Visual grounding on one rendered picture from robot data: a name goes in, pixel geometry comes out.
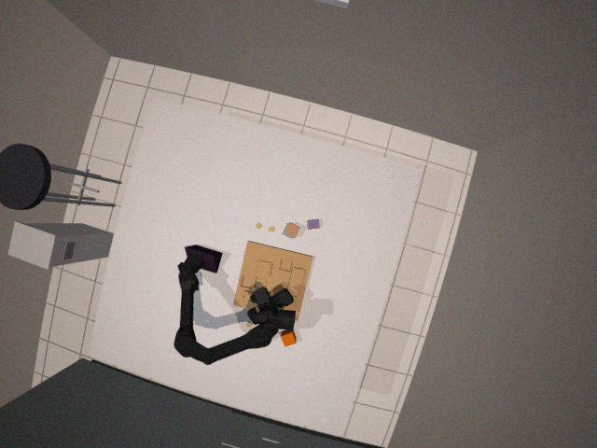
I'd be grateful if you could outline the tan puzzle board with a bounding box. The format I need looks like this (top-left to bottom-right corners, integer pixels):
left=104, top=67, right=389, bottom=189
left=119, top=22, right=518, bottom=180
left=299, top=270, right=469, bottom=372
left=233, top=241, right=313, bottom=321

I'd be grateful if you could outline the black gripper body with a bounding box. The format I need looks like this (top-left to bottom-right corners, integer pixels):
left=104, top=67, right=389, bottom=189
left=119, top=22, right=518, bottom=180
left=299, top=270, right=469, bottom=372
left=247, top=288, right=294, bottom=321

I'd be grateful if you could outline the orange block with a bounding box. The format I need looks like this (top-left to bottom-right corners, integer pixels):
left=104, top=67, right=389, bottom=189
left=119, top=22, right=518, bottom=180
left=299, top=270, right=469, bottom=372
left=281, top=329, right=297, bottom=347

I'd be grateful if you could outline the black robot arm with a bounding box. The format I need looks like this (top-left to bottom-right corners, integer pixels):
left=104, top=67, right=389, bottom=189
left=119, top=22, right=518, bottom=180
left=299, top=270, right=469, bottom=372
left=174, top=252, right=296, bottom=365

